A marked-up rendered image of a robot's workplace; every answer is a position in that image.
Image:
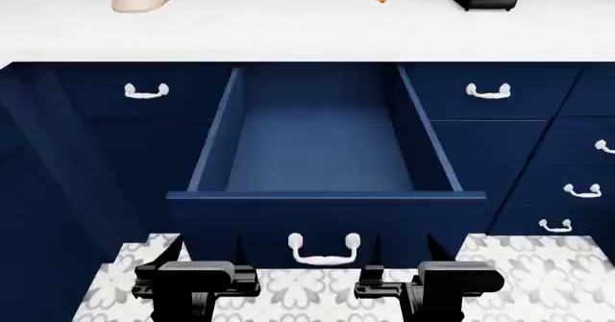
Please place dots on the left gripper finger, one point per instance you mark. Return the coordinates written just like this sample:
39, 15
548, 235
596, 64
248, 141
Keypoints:
246, 260
169, 256

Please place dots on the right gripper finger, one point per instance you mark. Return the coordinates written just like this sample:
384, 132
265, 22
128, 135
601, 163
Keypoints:
374, 273
435, 253

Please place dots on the navy drawer front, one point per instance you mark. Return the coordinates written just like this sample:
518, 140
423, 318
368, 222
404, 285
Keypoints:
538, 188
596, 91
96, 102
528, 102
514, 224
567, 141

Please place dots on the open navy blue drawer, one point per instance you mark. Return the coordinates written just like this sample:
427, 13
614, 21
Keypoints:
327, 149

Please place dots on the navy cabinet door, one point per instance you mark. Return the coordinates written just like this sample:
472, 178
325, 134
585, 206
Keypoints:
144, 163
485, 170

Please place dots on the navy corner cabinet panel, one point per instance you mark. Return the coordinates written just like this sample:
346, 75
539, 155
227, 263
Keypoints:
38, 178

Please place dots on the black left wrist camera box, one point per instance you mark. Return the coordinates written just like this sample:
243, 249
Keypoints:
197, 275

